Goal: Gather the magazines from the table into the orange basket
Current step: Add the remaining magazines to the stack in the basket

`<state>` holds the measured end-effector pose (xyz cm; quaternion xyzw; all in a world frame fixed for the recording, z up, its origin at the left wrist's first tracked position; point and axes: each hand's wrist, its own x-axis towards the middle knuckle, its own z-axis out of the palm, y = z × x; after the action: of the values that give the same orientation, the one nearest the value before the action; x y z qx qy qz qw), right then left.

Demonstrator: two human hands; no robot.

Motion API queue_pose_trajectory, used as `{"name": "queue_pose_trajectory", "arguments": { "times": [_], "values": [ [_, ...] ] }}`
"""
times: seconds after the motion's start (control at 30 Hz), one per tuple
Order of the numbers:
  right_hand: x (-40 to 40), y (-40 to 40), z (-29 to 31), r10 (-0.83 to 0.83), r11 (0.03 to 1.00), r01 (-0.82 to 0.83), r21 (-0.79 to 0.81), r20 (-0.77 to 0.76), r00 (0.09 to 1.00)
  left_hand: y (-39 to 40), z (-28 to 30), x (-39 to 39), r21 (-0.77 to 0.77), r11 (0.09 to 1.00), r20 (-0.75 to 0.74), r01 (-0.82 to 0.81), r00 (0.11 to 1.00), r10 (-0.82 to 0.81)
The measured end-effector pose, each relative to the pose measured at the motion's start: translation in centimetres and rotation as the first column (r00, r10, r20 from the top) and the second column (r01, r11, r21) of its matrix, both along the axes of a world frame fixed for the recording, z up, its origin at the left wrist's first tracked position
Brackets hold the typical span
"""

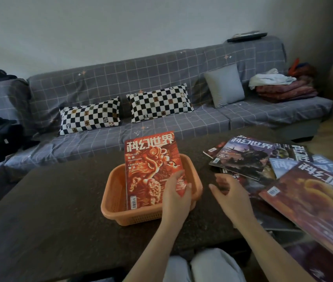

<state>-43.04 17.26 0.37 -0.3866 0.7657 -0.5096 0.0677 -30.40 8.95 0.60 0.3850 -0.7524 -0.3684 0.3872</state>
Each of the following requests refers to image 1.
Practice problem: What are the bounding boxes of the person's right hand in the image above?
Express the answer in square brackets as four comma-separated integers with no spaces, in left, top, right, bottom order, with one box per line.
[208,174,257,228]

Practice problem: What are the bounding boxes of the pile of magazines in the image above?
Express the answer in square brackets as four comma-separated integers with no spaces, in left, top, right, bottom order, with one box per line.
[203,135,333,257]

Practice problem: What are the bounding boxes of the person's light trousers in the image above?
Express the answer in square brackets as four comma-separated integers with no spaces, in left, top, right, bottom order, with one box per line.
[162,248,246,282]

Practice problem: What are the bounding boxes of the purple sky aircraft magazine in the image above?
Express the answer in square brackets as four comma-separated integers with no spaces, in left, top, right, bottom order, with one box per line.
[209,136,276,181]

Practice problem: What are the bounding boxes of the plain grey cushion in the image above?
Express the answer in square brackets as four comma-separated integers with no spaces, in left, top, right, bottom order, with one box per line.
[204,63,246,109]

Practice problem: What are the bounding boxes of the grey checked covered sofa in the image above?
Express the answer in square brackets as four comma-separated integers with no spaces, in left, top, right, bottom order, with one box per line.
[0,35,333,224]

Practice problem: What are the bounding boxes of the black white checkered pillow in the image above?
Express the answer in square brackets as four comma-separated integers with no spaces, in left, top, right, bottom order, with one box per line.
[58,96,121,136]
[126,83,194,124]

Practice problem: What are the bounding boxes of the pale booklet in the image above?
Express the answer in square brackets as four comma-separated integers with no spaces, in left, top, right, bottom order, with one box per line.
[232,30,261,38]

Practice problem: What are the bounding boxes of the dark speckled table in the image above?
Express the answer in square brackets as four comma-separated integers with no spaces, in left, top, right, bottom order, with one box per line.
[0,126,311,282]

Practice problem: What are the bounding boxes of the person's left hand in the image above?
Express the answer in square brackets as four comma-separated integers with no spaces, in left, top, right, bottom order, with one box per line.
[160,170,193,230]

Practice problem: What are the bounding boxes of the red lion cover magazine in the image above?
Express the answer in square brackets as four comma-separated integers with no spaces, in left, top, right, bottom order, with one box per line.
[124,131,188,211]

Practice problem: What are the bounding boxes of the person's right forearm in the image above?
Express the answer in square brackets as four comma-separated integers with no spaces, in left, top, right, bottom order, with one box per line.
[234,217,317,282]

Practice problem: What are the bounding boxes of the orange plastic basket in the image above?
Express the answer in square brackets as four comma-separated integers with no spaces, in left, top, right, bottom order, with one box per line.
[100,153,204,226]

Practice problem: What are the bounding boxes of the white crumpled cloth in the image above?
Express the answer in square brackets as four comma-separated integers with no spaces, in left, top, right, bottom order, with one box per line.
[248,68,297,90]

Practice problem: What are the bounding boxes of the folded dark red blanket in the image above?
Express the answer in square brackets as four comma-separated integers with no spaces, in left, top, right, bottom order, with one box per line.
[255,79,319,104]

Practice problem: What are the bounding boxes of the person's left forearm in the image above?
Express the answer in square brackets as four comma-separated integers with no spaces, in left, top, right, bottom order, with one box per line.
[124,220,190,282]

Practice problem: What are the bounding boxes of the black flat tray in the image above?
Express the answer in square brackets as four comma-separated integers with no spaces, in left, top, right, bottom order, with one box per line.
[226,33,268,43]

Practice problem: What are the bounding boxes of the orange red bag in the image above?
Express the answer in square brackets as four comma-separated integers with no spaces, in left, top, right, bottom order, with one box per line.
[288,58,317,80]

